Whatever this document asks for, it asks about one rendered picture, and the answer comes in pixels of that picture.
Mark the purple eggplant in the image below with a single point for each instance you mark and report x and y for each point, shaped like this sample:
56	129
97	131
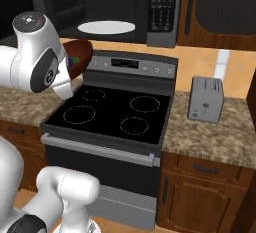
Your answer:
73	63

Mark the grey toaster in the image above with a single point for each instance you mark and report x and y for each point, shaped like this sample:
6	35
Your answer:
205	100

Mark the dark brown tall cupboard side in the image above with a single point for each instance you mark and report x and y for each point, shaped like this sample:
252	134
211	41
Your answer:
252	103

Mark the brown bowl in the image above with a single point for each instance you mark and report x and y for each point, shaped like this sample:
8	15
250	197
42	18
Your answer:
82	54

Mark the black microwave oven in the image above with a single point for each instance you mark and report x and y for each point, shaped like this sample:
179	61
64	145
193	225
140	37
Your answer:
110	0

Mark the grey oven bottom drawer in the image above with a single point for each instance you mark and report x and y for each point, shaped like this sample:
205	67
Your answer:
130	207

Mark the brown wall cupboard door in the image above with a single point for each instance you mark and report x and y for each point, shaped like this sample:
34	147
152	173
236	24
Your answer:
223	10

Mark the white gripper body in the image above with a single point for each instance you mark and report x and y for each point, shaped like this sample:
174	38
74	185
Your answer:
64	90

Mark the brown drawer front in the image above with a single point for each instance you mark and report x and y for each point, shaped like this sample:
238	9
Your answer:
210	169
20	131

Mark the black oven door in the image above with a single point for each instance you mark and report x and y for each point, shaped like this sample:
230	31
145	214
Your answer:
106	170

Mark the brown base cupboard door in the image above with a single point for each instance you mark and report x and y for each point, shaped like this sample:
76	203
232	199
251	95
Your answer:
33	167
200	207

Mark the black microwave door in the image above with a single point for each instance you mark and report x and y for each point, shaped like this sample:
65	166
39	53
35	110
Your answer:
13	0

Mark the black and grey stove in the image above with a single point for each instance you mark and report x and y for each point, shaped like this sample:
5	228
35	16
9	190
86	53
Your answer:
113	117

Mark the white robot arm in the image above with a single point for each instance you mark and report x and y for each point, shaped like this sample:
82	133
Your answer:
26	63

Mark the white microwave turntable plate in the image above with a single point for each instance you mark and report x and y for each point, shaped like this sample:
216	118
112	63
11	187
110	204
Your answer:
106	27

